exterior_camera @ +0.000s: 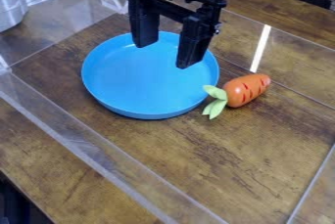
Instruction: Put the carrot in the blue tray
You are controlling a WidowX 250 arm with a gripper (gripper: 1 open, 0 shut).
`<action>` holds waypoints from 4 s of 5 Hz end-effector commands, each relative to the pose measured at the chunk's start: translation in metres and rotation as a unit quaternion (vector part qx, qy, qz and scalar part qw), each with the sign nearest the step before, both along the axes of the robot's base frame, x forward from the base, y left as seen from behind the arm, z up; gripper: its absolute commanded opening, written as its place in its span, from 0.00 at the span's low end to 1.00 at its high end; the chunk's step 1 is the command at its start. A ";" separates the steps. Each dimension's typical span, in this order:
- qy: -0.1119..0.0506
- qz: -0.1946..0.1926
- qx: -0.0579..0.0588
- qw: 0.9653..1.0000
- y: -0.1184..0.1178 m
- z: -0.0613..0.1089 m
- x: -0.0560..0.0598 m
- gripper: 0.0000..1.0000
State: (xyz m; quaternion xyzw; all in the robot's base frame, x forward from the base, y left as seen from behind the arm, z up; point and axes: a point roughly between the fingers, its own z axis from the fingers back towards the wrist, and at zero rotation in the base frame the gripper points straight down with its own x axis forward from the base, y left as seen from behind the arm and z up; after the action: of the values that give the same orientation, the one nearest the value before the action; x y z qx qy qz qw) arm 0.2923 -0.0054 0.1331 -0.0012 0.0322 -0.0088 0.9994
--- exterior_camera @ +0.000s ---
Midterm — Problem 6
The orange toy carrot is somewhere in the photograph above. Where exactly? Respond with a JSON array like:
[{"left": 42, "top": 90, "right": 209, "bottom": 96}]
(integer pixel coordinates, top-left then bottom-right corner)
[{"left": 201, "top": 73, "right": 271, "bottom": 119}]

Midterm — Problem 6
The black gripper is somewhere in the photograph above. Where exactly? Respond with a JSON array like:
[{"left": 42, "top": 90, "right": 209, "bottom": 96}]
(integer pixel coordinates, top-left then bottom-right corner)
[{"left": 129, "top": 0, "right": 226, "bottom": 68}]

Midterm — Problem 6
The clear acrylic enclosure panel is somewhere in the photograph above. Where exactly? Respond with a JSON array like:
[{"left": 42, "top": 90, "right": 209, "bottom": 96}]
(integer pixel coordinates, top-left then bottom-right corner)
[{"left": 0, "top": 56, "right": 228, "bottom": 224}]

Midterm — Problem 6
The blue round tray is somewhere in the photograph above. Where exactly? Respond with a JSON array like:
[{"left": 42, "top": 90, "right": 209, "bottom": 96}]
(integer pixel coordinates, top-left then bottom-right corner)
[{"left": 82, "top": 31, "right": 220, "bottom": 119}]

